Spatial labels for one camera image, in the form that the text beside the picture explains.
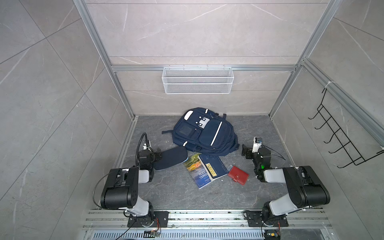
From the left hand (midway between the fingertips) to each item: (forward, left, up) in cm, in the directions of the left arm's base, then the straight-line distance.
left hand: (151, 147), depth 94 cm
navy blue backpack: (+12, -36, -2) cm, 38 cm away
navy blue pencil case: (-6, -13, -2) cm, 15 cm away
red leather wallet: (-19, -53, -4) cm, 56 cm away
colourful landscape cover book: (-9, -27, -5) cm, 29 cm away
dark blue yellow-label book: (-12, -40, -6) cm, 42 cm away
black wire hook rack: (-14, -95, +25) cm, 100 cm away
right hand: (-1, -65, +1) cm, 65 cm away
